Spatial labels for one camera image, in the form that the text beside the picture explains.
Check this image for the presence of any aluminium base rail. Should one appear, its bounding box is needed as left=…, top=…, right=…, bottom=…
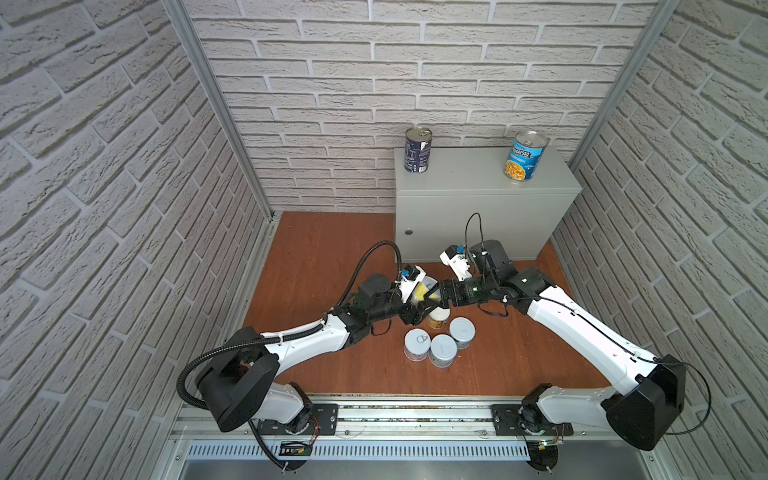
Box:
left=170, top=394, right=625, bottom=443

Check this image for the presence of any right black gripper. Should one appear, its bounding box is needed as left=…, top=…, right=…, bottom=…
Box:
left=425, top=279, right=498, bottom=311

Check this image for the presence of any right thin black cable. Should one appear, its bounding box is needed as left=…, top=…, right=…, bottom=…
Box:
left=463, top=212, right=713, bottom=437

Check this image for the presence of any white lid purple can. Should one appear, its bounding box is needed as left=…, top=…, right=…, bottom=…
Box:
left=404, top=328, right=431, bottom=362

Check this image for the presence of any grey metal cabinet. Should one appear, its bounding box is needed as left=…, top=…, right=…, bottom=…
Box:
left=395, top=147, right=582, bottom=263

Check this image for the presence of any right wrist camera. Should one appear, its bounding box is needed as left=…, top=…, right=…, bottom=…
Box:
left=439, top=245, right=472, bottom=281

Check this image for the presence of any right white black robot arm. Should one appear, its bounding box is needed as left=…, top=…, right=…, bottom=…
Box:
left=439, top=240, right=686, bottom=451

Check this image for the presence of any left black corrugated cable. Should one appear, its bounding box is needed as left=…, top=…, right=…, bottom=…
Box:
left=176, top=240, right=403, bottom=472

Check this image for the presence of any silver top centre can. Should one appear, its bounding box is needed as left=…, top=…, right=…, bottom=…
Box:
left=428, top=334, right=458, bottom=368

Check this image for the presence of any yellow label pull-tab can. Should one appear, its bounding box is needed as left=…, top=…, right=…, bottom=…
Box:
left=410, top=276, right=440, bottom=304

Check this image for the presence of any silver top can right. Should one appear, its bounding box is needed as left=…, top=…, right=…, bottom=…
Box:
left=449, top=317, right=476, bottom=350

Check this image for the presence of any white lid orange can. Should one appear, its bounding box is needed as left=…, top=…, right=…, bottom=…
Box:
left=427, top=307, right=450, bottom=330

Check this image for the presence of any blue label soup can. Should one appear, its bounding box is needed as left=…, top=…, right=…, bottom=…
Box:
left=504, top=131, right=550, bottom=182

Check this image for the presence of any silver can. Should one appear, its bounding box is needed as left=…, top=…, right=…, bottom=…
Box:
left=428, top=334, right=458, bottom=368
left=449, top=317, right=476, bottom=350

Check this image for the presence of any dark purple label can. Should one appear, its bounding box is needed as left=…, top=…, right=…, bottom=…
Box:
left=404, top=127, right=432, bottom=173

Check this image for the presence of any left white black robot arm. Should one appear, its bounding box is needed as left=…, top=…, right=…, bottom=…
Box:
left=177, top=274, right=440, bottom=432

